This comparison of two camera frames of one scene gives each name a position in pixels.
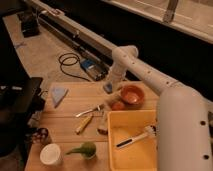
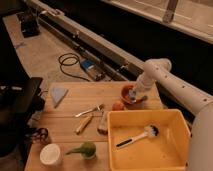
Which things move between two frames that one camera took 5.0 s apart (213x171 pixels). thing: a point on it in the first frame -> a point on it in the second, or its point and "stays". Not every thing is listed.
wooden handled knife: x=83 y=124 stays
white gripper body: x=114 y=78 -> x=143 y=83
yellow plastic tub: x=139 y=155 stays
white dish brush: x=151 y=131 stays
